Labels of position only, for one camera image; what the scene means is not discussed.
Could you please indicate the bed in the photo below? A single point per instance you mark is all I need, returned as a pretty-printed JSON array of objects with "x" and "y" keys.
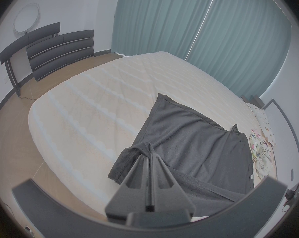
[{"x": 90, "y": 103}]

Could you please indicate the grey bedside table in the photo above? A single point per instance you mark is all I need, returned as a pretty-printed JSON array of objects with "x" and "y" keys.
[{"x": 253, "y": 100}]

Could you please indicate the white printed garment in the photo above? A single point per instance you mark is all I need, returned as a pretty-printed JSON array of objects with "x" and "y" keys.
[{"x": 260, "y": 157}]

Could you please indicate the black T-shirt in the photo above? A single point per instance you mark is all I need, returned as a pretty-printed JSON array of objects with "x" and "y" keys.
[{"x": 189, "y": 137}]

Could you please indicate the round white framed mirror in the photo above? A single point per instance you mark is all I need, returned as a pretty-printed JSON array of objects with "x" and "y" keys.
[{"x": 25, "y": 18}]

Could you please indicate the dark grey dressing table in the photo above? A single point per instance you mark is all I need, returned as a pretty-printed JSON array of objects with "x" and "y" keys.
[{"x": 20, "y": 43}]

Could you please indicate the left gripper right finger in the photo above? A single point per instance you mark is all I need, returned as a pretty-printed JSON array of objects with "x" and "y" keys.
[{"x": 164, "y": 197}]

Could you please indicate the pink garment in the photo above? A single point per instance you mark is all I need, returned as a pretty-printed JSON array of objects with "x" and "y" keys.
[{"x": 255, "y": 132}]

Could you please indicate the dark grey chest of drawers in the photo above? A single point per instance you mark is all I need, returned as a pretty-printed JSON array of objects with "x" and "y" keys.
[{"x": 60, "y": 51}]

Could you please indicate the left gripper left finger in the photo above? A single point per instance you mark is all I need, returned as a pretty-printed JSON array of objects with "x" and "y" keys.
[{"x": 136, "y": 197}]

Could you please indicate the blue-green curtain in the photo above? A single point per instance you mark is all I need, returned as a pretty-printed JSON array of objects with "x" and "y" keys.
[
  {"x": 238, "y": 46},
  {"x": 152, "y": 16}
]

